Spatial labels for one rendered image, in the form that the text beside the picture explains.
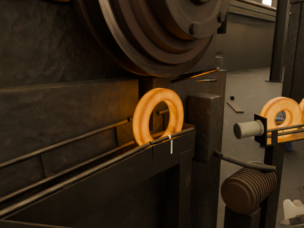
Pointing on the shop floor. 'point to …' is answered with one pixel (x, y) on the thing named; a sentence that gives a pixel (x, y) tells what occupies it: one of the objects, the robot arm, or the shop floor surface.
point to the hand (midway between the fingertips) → (286, 225)
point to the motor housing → (246, 196)
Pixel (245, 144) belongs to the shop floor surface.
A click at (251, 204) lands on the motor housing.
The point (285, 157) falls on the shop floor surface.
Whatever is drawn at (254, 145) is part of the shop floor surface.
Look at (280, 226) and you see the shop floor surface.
